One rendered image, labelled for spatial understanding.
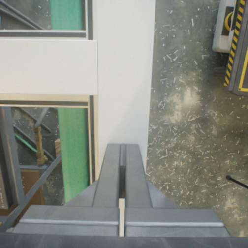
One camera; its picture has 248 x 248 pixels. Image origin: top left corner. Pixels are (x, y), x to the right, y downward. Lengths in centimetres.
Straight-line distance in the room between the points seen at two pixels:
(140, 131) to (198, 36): 106
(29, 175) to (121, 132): 91
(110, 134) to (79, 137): 9
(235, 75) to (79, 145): 77
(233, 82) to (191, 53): 36
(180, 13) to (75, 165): 105
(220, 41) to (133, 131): 97
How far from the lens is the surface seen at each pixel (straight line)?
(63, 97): 21
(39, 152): 100
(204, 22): 121
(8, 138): 66
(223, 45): 109
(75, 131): 23
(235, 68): 89
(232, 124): 132
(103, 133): 15
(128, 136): 15
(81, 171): 25
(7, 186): 73
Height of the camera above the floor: 108
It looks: 75 degrees down
